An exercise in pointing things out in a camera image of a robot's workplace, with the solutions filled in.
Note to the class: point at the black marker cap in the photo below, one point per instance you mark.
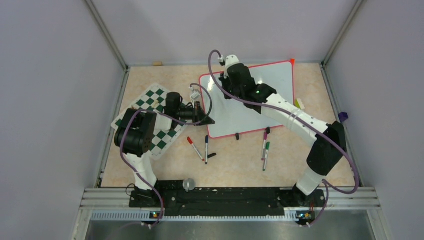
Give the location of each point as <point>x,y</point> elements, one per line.
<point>212,155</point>

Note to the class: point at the red capped marker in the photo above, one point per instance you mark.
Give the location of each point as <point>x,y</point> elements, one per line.
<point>195,149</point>

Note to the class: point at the purple toy block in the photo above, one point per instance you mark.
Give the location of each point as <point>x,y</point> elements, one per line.
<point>343,116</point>

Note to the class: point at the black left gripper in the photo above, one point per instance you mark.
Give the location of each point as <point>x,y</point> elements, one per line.
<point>198,114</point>

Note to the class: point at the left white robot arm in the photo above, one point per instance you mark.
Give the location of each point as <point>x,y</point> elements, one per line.
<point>145,179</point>

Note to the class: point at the green capped marker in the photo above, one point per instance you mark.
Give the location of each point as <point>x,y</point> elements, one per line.
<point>265,160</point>

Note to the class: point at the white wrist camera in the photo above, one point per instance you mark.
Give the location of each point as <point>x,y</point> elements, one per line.
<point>194,95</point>
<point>230,61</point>

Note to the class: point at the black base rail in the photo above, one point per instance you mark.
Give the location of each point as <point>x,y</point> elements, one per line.
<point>223,201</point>

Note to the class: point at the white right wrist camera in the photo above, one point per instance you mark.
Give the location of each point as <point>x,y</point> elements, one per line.
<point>230,61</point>

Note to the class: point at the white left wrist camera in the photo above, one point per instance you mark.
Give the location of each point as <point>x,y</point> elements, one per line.
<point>194,95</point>

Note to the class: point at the small wooden block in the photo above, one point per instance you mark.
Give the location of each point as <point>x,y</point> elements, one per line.
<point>157,64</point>

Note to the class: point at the purple capped marker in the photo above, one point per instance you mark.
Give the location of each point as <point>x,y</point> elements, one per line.
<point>263,154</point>

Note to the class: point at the grey round knob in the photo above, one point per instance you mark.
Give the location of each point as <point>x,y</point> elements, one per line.
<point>189,184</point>

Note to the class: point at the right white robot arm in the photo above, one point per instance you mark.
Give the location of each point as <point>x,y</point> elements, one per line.
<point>327,141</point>

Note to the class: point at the blue capped marker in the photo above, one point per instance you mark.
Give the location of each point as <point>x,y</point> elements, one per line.
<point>206,149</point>

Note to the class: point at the green and white toy brick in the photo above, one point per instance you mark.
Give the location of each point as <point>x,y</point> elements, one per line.
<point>299,104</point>

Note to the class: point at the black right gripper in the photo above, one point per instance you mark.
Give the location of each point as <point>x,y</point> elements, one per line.
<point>225,80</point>

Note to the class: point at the green white chessboard mat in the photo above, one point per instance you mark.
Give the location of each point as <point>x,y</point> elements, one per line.
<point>142,130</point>

